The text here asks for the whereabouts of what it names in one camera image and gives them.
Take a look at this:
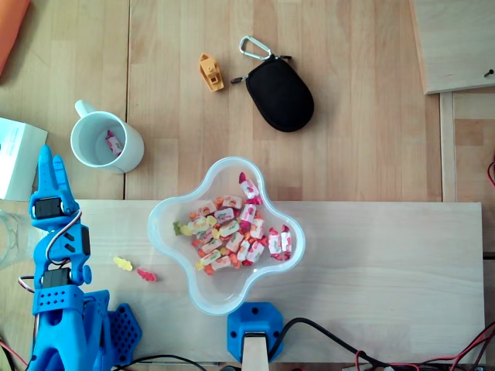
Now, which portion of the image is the red white candy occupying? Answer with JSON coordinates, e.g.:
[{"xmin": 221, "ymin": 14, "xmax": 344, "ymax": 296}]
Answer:
[{"xmin": 248, "ymin": 241, "xmax": 267, "ymax": 264}]

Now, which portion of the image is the white cardboard box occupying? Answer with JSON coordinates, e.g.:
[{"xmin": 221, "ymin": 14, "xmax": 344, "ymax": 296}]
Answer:
[{"xmin": 0, "ymin": 117, "xmax": 50, "ymax": 203}]

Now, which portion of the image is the clear drinking glass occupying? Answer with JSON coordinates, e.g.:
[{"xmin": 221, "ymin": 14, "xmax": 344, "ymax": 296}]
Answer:
[{"xmin": 0, "ymin": 208, "xmax": 39, "ymax": 271}]

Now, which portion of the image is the pink white wrapped candy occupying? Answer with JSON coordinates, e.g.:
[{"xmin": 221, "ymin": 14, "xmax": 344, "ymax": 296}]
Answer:
[
  {"xmin": 238, "ymin": 172, "xmax": 260, "ymax": 200},
  {"xmin": 104, "ymin": 130, "xmax": 125, "ymax": 158},
  {"xmin": 239, "ymin": 203, "xmax": 258, "ymax": 229},
  {"xmin": 278, "ymin": 224, "xmax": 294, "ymax": 259},
  {"xmin": 268, "ymin": 226, "xmax": 282, "ymax": 260}
]

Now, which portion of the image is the white ceramic mug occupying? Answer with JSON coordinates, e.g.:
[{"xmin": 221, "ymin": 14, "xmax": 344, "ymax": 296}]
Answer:
[{"xmin": 70, "ymin": 99, "xmax": 145, "ymax": 175}]

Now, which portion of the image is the red gummy bear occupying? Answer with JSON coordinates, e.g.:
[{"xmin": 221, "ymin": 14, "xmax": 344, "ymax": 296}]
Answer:
[{"xmin": 136, "ymin": 267, "xmax": 159, "ymax": 283}]

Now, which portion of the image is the yellow white wrapped candy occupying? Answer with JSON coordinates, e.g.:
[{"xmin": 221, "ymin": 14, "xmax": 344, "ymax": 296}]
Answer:
[{"xmin": 187, "ymin": 216, "xmax": 212, "ymax": 233}]

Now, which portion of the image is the orange flat object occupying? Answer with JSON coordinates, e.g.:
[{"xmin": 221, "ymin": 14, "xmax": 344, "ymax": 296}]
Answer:
[{"xmin": 0, "ymin": 0, "xmax": 32, "ymax": 78}]

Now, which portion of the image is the clear plastic Haribo candy bowl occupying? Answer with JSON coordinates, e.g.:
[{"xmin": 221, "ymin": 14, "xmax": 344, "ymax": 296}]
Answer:
[{"xmin": 147, "ymin": 155, "xmax": 306, "ymax": 317}]

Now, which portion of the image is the orange 3D printed boat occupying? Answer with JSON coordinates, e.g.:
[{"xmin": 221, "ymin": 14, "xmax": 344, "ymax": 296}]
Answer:
[{"xmin": 198, "ymin": 53, "xmax": 225, "ymax": 94}]

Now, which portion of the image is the orange pink wrapped candy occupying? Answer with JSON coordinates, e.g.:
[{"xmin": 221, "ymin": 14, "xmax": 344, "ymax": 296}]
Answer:
[{"xmin": 249, "ymin": 218, "xmax": 266, "ymax": 240}]

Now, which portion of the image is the black zippered pouch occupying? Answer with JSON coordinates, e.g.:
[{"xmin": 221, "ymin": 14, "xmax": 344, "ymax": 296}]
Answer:
[{"xmin": 230, "ymin": 53, "xmax": 315, "ymax": 134}]

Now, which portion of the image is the silver carabiner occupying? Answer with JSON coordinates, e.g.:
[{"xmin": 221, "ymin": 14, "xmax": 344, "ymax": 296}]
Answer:
[{"xmin": 238, "ymin": 35, "xmax": 274, "ymax": 62}]

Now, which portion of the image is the light wooden base board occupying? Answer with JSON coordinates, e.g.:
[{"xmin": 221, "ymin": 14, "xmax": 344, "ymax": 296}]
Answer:
[{"xmin": 38, "ymin": 199, "xmax": 486, "ymax": 365}]

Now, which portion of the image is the light wooden panel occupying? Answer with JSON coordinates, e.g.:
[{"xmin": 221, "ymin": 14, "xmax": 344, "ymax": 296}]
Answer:
[{"xmin": 408, "ymin": 0, "xmax": 495, "ymax": 96}]

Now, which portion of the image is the blue printed post mount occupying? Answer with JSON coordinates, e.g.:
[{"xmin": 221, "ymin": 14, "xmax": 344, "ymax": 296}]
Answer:
[{"xmin": 227, "ymin": 301, "xmax": 285, "ymax": 363}]

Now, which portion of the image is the wooden post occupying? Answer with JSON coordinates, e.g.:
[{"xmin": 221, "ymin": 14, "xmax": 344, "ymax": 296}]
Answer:
[{"xmin": 241, "ymin": 332, "xmax": 270, "ymax": 371}]

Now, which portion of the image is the thick black cable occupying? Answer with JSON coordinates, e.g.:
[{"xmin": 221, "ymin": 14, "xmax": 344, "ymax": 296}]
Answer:
[{"xmin": 268, "ymin": 317, "xmax": 387, "ymax": 371}]

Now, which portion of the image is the red cable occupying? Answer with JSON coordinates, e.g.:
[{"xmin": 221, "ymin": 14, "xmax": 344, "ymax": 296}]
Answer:
[{"xmin": 353, "ymin": 328, "xmax": 495, "ymax": 371}]

